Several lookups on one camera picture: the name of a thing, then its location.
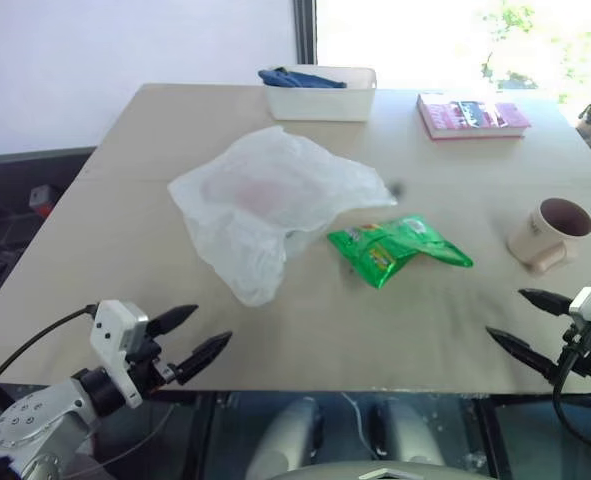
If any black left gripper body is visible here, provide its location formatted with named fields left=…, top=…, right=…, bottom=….
left=123, top=334, right=180, bottom=400

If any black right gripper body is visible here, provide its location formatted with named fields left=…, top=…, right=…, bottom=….
left=556, top=316, right=591, bottom=382

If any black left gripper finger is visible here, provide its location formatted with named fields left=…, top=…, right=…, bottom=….
left=146, top=304, right=200, bottom=338
left=175, top=330, right=234, bottom=387

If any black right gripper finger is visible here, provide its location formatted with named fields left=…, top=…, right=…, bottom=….
left=484, top=325, right=560, bottom=385
left=517, top=287, right=575, bottom=318

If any grey rounded robot leg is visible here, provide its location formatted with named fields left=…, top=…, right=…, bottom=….
left=244, top=396, right=325, bottom=476
left=371, top=397, right=447, bottom=467

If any translucent white plastic bag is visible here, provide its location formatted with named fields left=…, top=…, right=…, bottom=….
left=167, top=125, right=399, bottom=308

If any green snack packet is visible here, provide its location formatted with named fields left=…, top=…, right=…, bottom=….
left=326, top=214, right=476, bottom=291

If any red and grey device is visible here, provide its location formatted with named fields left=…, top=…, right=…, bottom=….
left=27, top=184, right=56, bottom=217

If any grey robot torso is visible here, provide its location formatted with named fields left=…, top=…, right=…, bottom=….
left=267, top=460, right=499, bottom=480

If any pink book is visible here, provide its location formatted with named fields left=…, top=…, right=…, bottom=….
left=415, top=91, right=533, bottom=143

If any white plastic basket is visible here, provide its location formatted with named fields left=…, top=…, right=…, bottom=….
left=263, top=64, right=378, bottom=123

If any blue cloth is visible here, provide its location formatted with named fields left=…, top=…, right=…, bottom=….
left=257, top=67, right=349, bottom=92

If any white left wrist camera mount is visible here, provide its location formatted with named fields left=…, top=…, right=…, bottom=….
left=89, top=299, right=150, bottom=407

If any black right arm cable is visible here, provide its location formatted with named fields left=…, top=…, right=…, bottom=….
left=552, top=322, right=591, bottom=454

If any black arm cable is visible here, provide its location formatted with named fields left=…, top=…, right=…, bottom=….
left=552, top=322, right=591, bottom=454
left=0, top=302, right=99, bottom=412

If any beige cup with handle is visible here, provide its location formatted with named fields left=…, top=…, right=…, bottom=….
left=506, top=197, right=591, bottom=275

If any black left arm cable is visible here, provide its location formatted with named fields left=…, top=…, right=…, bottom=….
left=0, top=302, right=99, bottom=412

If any thin white cable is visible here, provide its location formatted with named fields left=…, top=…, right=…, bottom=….
left=339, top=392, right=382, bottom=459

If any dark window frame post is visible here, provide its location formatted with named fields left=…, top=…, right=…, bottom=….
left=292, top=0, right=318, bottom=67

